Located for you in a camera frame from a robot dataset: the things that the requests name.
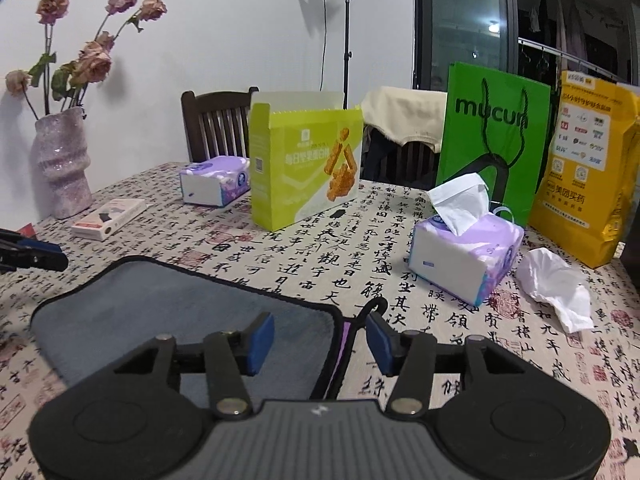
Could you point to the lime green snack box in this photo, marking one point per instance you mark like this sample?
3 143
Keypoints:
305 165

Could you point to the grey towel with black edge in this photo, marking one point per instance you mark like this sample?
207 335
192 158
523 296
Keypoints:
165 300

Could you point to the yellow paper bag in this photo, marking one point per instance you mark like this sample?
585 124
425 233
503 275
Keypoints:
582 170

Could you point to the crumpled white tissue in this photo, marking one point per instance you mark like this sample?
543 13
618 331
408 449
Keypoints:
557 287

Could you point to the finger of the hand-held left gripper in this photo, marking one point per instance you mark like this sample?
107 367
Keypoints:
35 255

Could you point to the studio light on stand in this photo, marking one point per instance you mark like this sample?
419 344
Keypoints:
345 35

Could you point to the dark wooden chair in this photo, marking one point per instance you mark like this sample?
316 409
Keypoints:
415 162
215 125

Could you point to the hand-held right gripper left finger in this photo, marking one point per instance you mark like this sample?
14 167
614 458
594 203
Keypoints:
260 345

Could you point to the dried pink roses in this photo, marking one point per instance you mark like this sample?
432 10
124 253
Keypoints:
95 57

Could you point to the cream cloth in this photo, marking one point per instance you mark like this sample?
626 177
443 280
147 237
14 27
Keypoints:
405 112

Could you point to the speckled pink vase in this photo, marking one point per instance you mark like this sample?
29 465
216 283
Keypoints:
59 160

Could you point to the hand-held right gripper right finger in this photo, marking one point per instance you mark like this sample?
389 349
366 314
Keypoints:
380 345

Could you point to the green paper bag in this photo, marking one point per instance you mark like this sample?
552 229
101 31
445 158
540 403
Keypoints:
492 135

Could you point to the small white flat box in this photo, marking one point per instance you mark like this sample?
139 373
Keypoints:
107 217

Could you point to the glass sliding door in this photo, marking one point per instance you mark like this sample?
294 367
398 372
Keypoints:
475 20

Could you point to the purple tissue pack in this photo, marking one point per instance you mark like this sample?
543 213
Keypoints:
215 180
460 255

